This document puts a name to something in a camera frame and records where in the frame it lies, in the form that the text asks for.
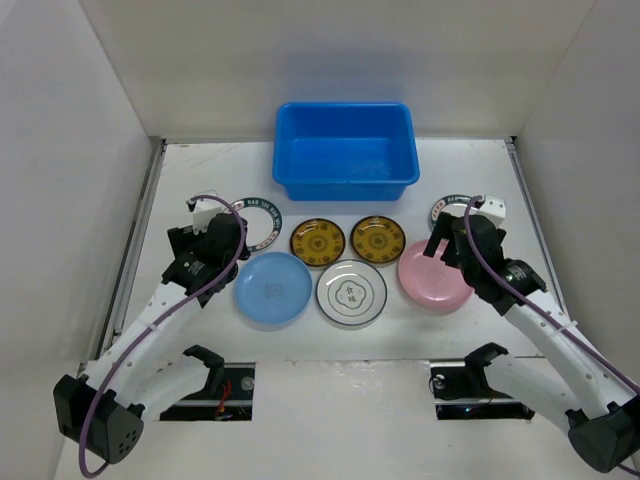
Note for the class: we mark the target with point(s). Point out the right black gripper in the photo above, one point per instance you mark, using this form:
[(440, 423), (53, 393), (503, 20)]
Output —
[(445, 232)]

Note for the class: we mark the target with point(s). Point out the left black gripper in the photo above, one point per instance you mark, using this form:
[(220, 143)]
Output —
[(184, 238)]

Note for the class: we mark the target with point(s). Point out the lettered rim plate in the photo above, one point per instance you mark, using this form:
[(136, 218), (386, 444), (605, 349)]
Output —
[(452, 204), (264, 221)]

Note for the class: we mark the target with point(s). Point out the pink plate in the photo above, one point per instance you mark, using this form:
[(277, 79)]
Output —
[(429, 282)]

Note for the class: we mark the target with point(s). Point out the yellow patterned plate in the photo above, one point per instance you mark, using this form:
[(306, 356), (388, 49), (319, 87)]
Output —
[(378, 239), (317, 242)]

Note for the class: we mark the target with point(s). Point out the light blue plate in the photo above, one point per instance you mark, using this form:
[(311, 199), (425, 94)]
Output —
[(273, 290)]

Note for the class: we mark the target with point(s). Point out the white plate green rim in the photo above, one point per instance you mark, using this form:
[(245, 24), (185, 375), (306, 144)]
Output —
[(351, 294)]

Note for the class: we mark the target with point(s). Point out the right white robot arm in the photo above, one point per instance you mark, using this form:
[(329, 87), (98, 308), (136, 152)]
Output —
[(593, 403)]

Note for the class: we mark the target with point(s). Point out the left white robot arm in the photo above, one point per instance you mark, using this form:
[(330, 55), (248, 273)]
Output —
[(105, 408)]

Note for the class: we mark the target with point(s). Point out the blue plastic bin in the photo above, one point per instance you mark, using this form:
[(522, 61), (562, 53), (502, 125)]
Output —
[(344, 151)]

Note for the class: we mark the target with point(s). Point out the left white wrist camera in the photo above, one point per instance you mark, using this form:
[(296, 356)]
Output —
[(203, 210)]

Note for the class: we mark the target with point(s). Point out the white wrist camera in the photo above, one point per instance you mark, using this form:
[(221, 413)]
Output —
[(203, 210), (492, 208)]

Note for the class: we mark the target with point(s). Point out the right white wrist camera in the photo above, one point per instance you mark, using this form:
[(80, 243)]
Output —
[(492, 208)]

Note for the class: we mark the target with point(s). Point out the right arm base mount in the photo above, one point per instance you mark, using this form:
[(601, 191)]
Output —
[(458, 398)]

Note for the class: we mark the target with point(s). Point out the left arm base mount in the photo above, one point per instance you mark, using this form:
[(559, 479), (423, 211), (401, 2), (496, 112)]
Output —
[(226, 397)]

